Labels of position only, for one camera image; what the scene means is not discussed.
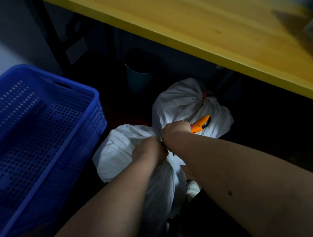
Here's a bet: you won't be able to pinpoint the person's right hand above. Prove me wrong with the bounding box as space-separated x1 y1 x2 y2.
161 120 192 149

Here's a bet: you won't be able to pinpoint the person's left hand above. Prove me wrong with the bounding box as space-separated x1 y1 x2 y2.
132 136 169 167

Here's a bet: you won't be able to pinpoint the orange and black scissors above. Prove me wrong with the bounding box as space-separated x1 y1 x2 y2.
190 115 211 134

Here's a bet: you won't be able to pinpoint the white woven sack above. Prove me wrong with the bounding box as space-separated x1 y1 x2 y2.
92 124 188 237

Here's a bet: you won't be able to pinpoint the person's right forearm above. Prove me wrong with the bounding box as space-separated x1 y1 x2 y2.
168 131 313 237

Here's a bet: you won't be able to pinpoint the person's left forearm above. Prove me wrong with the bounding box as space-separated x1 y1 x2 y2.
54 156 165 237

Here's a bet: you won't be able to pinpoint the white sack with red tie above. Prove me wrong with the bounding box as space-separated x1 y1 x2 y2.
152 78 234 139

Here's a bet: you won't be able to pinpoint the dark round waste bin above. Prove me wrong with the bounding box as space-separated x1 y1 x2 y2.
124 49 159 94

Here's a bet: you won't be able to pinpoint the yellow wooden table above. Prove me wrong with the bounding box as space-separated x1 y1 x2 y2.
44 0 313 99

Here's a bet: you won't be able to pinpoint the blue perforated plastic basket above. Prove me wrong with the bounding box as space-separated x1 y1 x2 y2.
0 64 108 237

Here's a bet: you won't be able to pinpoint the black metal table leg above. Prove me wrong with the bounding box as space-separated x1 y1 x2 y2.
30 0 74 76

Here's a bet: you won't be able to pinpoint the red string tie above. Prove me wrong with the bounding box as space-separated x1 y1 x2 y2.
201 90 211 106

